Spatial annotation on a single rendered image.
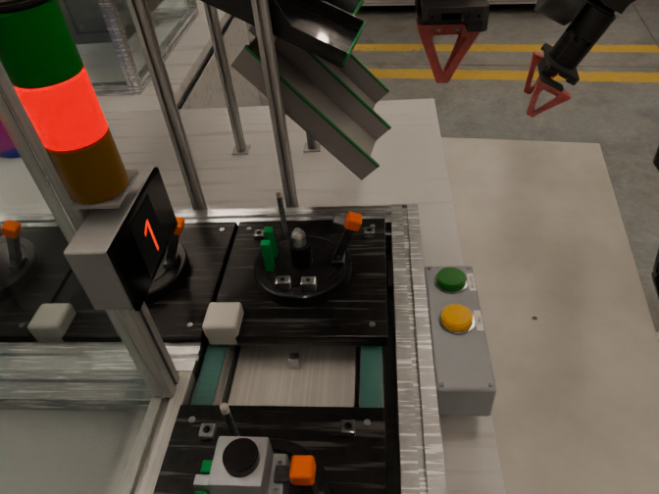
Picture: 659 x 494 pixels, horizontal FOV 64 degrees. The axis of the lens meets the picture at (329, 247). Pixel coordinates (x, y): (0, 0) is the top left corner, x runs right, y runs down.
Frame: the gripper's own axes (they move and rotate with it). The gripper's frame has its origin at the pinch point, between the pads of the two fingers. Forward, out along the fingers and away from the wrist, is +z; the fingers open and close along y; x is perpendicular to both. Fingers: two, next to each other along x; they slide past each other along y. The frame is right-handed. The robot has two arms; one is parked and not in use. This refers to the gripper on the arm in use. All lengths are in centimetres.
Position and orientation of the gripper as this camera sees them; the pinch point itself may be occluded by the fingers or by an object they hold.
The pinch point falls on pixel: (442, 74)
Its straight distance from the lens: 65.2
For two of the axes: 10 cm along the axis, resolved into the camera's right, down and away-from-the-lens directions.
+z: 0.5, 7.4, 6.7
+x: 10.0, 0.1, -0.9
